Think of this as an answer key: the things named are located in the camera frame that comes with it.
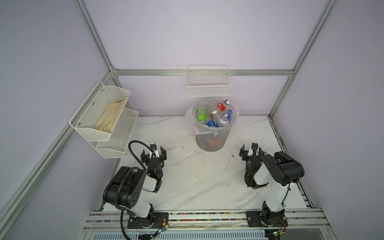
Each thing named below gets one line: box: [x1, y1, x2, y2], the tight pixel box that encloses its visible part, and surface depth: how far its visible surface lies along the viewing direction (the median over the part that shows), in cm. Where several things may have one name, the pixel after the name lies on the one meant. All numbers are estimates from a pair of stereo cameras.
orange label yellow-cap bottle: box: [207, 131, 223, 151], surface depth 93 cm
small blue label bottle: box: [216, 109, 232, 127], surface depth 84 cm
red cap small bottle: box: [208, 99, 230, 119], surface depth 90 cm
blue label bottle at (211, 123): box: [205, 119, 219, 128], surface depth 90 cm
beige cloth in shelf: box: [93, 97, 128, 134], surface depth 80 cm
